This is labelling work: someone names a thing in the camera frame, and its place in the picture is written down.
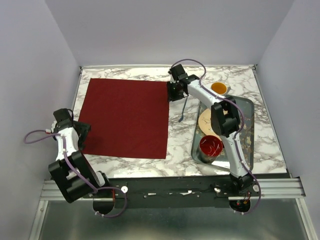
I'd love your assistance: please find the dark red cloth napkin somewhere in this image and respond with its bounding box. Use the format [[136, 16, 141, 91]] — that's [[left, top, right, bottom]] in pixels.
[[78, 78, 169, 159]]

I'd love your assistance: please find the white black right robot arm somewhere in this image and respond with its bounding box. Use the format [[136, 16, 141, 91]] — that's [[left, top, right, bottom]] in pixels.
[[167, 71, 261, 196]]

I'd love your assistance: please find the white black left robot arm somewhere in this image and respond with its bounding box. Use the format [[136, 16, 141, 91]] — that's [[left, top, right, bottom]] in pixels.
[[48, 118, 111, 203]]

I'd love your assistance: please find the beige bird pattern plate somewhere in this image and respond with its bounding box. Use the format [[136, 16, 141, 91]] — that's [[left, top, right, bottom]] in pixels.
[[198, 108, 220, 139]]

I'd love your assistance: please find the white floral mug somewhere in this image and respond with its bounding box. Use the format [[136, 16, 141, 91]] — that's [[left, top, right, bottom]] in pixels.
[[211, 82, 231, 96]]

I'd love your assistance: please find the red and black cup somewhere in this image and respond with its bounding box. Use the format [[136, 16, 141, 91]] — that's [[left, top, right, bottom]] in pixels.
[[197, 135, 224, 164]]

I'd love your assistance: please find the teal floral serving tray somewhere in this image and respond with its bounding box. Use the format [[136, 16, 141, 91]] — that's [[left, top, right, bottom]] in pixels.
[[191, 96, 255, 172]]

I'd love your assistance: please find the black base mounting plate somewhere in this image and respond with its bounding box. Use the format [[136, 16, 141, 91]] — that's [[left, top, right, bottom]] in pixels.
[[82, 176, 261, 210]]

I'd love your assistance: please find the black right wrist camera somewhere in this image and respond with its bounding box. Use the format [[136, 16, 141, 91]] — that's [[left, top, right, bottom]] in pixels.
[[168, 64, 188, 83]]

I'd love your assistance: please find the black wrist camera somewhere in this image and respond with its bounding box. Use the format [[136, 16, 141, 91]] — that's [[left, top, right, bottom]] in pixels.
[[53, 108, 74, 123], [168, 64, 188, 83]]

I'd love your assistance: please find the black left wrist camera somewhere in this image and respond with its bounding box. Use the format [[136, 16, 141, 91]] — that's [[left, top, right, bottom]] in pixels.
[[53, 108, 74, 123]]

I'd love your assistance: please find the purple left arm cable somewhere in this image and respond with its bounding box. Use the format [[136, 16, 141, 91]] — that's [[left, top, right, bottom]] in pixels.
[[23, 108, 128, 219]]

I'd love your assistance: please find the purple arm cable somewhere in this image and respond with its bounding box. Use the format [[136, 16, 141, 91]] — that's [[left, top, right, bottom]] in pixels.
[[23, 108, 128, 219], [170, 58, 262, 216]]

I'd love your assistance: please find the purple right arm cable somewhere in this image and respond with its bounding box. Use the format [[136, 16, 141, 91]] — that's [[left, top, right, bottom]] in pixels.
[[170, 58, 262, 216]]

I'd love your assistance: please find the aluminium frame rail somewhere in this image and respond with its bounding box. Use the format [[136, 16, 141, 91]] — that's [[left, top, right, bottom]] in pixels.
[[39, 177, 306, 201]]

